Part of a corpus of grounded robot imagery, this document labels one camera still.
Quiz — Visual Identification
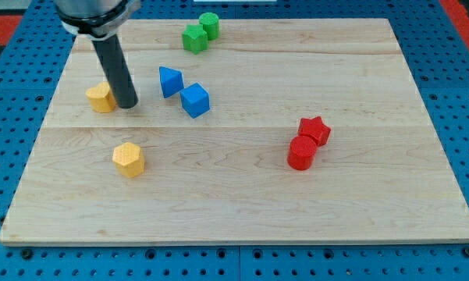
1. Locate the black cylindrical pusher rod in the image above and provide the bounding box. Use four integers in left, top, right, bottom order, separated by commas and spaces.
92, 34, 138, 108

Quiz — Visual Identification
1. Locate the blue cube block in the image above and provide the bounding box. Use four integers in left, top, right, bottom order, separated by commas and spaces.
179, 83, 210, 119

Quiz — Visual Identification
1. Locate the yellow hexagon block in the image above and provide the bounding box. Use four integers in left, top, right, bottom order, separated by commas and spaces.
112, 142, 145, 178

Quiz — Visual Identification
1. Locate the yellow heart block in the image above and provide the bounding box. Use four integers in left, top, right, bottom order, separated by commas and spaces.
85, 81, 116, 113

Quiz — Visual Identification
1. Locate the blue triangle block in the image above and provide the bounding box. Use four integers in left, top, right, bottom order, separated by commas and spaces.
158, 66, 184, 98

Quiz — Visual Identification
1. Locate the green star block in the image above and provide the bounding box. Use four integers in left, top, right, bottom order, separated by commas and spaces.
182, 24, 208, 54

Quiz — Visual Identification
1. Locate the green cylinder block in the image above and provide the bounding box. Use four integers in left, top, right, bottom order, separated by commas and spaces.
199, 12, 220, 41

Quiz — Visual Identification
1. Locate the wooden board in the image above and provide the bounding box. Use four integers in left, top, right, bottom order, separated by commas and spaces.
0, 19, 469, 247

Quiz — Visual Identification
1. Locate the red cylinder block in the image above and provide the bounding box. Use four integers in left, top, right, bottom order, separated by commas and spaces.
287, 136, 318, 170

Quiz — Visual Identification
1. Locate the red star block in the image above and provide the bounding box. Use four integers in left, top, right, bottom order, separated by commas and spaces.
297, 116, 332, 147

